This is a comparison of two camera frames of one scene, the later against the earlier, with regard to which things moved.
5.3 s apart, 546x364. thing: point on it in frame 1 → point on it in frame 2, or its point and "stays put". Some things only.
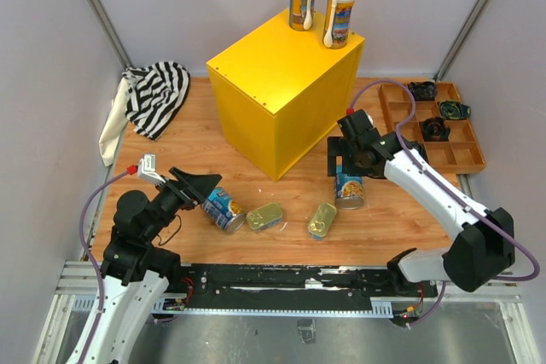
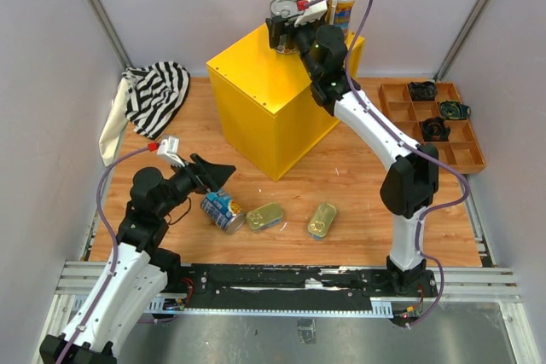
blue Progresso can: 223,210 stays put
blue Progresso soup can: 349,193 → 284,6
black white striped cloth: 149,96 stays put
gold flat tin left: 264,216 stays put
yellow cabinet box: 281,92 stays put
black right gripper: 339,147 → 276,26
